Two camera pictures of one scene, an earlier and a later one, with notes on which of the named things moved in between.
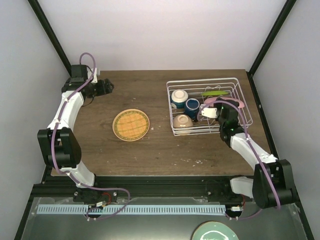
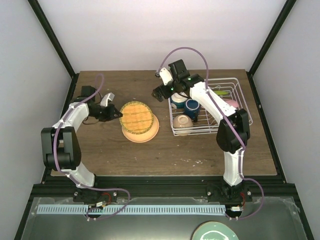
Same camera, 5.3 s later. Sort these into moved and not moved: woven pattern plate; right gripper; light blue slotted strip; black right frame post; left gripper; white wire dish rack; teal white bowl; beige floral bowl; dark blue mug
Moved: right gripper; woven pattern plate; left gripper
Not moved: beige floral bowl; dark blue mug; light blue slotted strip; white wire dish rack; teal white bowl; black right frame post
